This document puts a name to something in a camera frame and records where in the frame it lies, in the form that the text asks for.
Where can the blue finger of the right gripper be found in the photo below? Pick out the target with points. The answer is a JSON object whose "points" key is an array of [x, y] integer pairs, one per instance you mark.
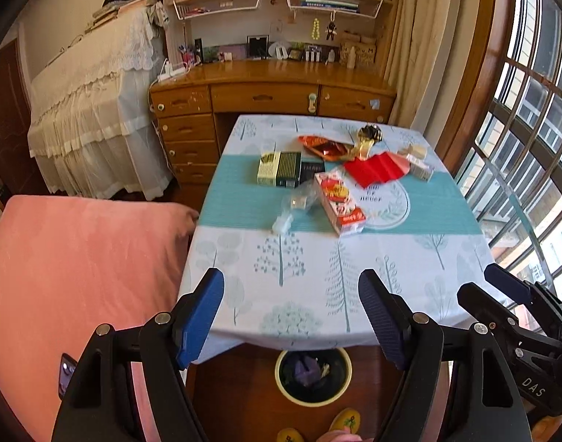
{"points": [[514, 288]]}

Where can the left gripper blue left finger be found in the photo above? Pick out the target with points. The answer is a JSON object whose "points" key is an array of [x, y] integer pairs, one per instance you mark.
{"points": [[194, 315]]}

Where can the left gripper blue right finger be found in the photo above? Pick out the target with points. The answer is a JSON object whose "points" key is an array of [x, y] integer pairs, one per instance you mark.
{"points": [[386, 314]]}

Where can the purple plastic bag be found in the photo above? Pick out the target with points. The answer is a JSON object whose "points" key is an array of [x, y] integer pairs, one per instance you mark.
{"points": [[309, 370]]}

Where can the red cartoon milk carton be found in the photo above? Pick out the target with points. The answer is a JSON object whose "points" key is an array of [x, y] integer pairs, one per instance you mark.
{"points": [[339, 203]]}

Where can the red paper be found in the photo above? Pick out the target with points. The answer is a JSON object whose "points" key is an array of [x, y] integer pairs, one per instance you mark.
{"points": [[379, 169]]}

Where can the black talopn box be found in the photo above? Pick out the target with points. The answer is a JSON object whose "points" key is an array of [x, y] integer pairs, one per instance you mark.
{"points": [[309, 169]]}

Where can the orange foil snack bag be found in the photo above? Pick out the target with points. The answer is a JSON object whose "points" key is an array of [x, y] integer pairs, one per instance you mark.
{"points": [[326, 149]]}

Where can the yellow rim trash bin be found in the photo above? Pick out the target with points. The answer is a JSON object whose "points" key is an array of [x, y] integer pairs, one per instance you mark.
{"points": [[329, 390]]}

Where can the right yellow slipper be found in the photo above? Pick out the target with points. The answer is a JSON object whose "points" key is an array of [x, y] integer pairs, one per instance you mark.
{"points": [[348, 420]]}

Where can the pink trouser legs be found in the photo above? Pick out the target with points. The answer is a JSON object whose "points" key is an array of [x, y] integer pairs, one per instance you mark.
{"points": [[343, 435]]}

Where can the black phone on bed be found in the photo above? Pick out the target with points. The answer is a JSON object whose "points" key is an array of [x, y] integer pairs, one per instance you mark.
{"points": [[67, 367]]}

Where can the pink bed cover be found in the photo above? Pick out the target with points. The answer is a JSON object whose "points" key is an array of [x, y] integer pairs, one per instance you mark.
{"points": [[67, 265]]}

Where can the tree pattern tablecloth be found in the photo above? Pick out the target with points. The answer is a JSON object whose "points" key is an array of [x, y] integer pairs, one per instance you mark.
{"points": [[299, 290]]}

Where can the small purple white carton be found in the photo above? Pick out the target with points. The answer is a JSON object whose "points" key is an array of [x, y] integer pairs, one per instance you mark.
{"points": [[419, 169]]}

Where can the clear plastic bag on table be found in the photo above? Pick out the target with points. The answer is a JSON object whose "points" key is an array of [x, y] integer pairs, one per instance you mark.
{"points": [[299, 201]]}

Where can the cream small box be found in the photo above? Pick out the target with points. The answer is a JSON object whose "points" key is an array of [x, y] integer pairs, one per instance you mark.
{"points": [[415, 150]]}

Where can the green and cream box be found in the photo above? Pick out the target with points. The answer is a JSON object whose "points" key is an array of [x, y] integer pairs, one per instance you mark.
{"points": [[280, 169]]}

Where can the black gold crumpled wrapper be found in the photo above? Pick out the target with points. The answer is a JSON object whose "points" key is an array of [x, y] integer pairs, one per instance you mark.
{"points": [[370, 134]]}

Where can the white lace covered piano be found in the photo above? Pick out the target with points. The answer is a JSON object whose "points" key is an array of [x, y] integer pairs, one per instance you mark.
{"points": [[91, 132]]}

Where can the wooden desk with drawers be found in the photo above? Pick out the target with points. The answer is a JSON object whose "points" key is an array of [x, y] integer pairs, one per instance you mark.
{"points": [[195, 113]]}

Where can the wooden bookshelf with books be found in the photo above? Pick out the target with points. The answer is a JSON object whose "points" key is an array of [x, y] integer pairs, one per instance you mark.
{"points": [[224, 24]]}

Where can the black picture frame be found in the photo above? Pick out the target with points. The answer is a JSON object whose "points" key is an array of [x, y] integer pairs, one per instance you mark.
{"points": [[257, 47]]}

